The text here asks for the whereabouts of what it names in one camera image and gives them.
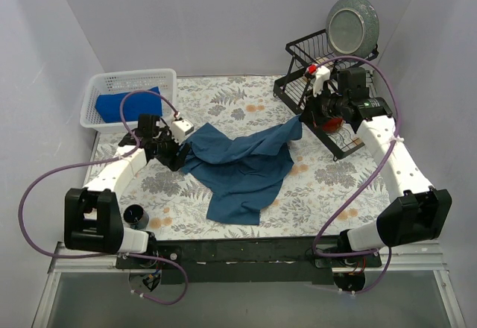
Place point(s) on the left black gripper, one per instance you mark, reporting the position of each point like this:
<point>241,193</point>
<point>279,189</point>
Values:
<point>178,155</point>

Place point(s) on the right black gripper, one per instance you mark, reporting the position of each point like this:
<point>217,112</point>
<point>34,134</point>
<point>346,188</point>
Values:
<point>313,109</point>

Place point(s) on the black wire dish rack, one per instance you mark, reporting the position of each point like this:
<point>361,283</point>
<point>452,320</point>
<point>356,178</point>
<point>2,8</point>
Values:
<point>293,87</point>

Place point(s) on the teal blue t shirt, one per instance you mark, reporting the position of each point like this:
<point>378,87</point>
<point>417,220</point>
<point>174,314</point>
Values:
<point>244,174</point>

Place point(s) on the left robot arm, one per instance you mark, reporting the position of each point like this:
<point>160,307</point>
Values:
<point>92,220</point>

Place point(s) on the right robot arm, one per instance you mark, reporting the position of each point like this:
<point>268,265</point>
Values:
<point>418,210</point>

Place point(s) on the red bowl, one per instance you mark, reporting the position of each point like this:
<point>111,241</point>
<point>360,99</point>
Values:
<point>332,126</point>

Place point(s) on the black cylindrical cup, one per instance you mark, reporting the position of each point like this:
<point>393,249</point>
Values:
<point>136,217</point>

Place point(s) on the bright blue t shirt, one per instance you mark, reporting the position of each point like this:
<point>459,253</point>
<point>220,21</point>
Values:
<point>142,103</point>

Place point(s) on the grey green plate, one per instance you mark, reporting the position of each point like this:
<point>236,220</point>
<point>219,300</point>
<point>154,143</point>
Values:
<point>352,28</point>

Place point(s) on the white plastic basket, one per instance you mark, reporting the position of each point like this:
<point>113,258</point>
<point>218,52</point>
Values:
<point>155,91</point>

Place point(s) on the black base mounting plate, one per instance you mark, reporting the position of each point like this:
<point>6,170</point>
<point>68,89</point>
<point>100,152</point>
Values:
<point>257,260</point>

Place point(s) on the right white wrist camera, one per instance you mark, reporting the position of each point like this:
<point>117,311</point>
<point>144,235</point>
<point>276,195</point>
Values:
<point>320,74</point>

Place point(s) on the aluminium frame rail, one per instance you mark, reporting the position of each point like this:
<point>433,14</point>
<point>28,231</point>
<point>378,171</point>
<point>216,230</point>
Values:
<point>421,256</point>

